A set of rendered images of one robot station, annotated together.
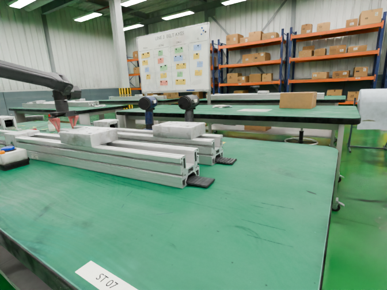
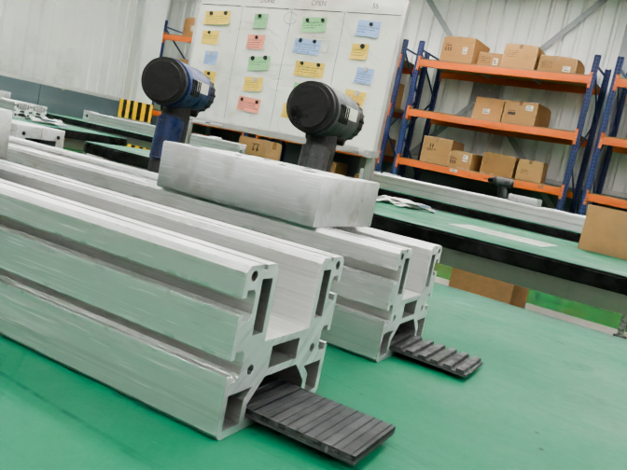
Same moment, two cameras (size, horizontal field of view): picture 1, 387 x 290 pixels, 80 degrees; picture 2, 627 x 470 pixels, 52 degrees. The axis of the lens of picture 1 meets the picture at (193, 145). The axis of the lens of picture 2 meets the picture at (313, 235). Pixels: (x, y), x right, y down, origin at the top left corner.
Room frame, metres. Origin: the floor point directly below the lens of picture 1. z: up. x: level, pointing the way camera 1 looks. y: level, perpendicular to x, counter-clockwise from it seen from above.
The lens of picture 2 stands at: (0.26, 0.01, 0.92)
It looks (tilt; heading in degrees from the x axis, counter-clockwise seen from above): 7 degrees down; 359
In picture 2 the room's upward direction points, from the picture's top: 11 degrees clockwise
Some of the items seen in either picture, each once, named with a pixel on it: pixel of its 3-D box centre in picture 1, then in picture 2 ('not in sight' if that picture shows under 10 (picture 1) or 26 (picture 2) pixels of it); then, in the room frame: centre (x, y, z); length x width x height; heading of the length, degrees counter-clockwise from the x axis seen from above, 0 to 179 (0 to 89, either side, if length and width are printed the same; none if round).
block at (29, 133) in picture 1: (21, 142); not in sight; (0.99, 0.76, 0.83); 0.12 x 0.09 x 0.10; 151
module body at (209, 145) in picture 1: (129, 141); (67, 195); (0.95, 0.27, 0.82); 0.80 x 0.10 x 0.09; 61
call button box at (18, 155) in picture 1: (12, 157); not in sight; (0.81, 0.66, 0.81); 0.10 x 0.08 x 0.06; 151
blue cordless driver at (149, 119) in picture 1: (151, 118); (178, 147); (1.15, 0.20, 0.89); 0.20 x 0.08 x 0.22; 173
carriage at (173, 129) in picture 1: (179, 133); (267, 199); (0.83, 0.05, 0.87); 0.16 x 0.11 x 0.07; 61
